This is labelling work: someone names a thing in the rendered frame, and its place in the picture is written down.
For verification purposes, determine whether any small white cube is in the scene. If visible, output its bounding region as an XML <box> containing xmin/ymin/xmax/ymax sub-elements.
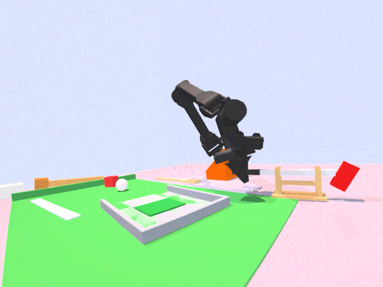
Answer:
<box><xmin>0</xmin><ymin>182</ymin><xmax>24</xmax><ymax>200</ymax></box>

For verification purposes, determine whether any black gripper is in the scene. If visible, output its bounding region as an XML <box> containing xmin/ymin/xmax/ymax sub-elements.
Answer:
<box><xmin>214</xmin><ymin>127</ymin><xmax>256</xmax><ymax>184</ymax></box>

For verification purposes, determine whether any green putting mat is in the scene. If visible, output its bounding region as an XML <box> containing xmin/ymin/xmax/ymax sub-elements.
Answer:
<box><xmin>1</xmin><ymin>179</ymin><xmax>298</xmax><ymax>287</ymax></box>

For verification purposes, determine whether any white flat strip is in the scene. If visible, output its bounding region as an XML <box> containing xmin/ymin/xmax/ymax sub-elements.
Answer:
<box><xmin>30</xmin><ymin>198</ymin><xmax>81</xmax><ymax>221</ymax></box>

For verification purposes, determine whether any white golf ball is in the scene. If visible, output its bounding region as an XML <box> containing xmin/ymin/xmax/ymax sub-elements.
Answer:
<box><xmin>116</xmin><ymin>179</ymin><xmax>128</xmax><ymax>191</ymax></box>

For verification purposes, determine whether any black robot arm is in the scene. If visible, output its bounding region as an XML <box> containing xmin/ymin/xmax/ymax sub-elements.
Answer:
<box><xmin>171</xmin><ymin>80</ymin><xmax>264</xmax><ymax>157</ymax></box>

